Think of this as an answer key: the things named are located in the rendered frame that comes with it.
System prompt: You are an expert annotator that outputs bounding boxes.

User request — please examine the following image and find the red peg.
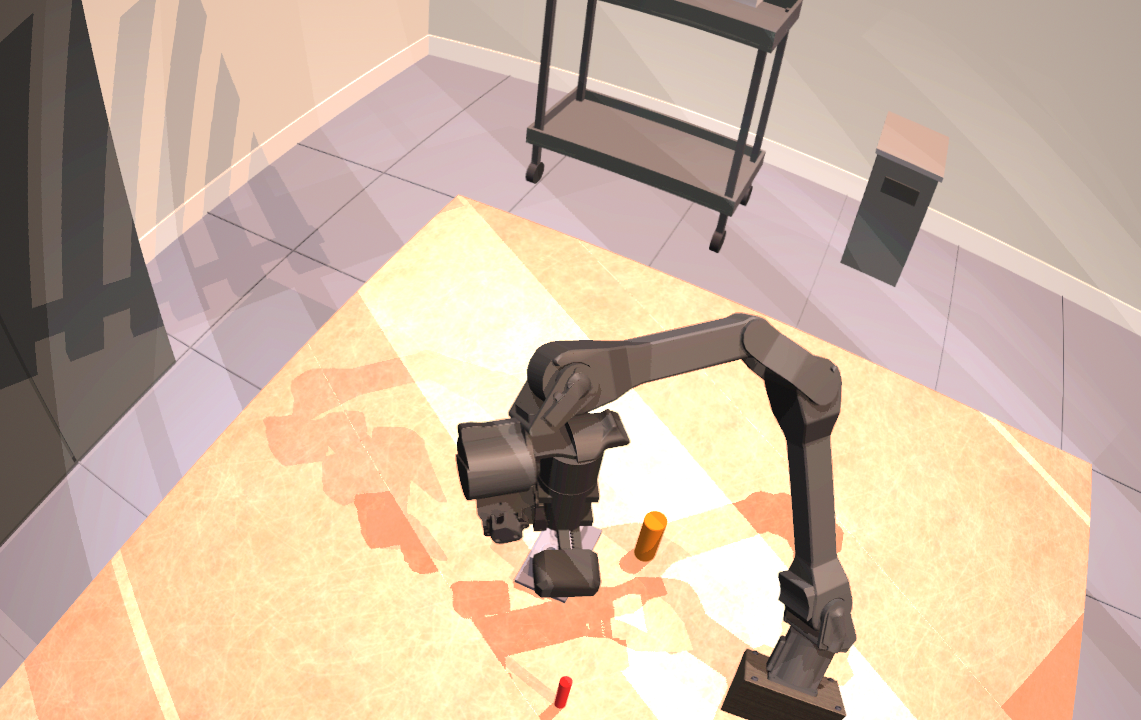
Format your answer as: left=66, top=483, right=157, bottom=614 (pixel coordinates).
left=555, top=675, right=573, bottom=709

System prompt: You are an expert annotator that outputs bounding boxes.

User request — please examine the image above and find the orange cylinder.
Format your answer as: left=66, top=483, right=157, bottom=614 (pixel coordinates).
left=634, top=511, right=667, bottom=563

